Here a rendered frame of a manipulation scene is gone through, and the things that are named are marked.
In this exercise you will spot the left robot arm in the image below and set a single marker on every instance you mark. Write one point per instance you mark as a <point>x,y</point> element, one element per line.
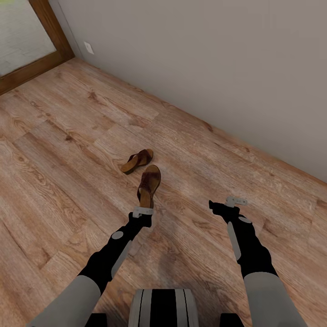
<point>73,307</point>

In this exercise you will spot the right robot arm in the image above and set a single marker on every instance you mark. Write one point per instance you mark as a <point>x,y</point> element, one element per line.
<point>269,302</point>

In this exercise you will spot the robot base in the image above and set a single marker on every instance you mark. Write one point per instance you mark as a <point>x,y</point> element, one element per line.
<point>226,320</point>

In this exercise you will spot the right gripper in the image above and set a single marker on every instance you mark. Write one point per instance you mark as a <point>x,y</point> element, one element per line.
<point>222,209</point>

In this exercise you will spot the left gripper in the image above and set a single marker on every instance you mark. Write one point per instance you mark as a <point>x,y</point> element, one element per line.
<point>144,220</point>

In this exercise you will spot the sandal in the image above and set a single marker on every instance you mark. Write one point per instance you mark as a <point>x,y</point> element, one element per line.
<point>151,179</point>
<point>141,159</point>

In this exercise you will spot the wall socket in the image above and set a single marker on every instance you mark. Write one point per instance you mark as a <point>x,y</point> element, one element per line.
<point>89,48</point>

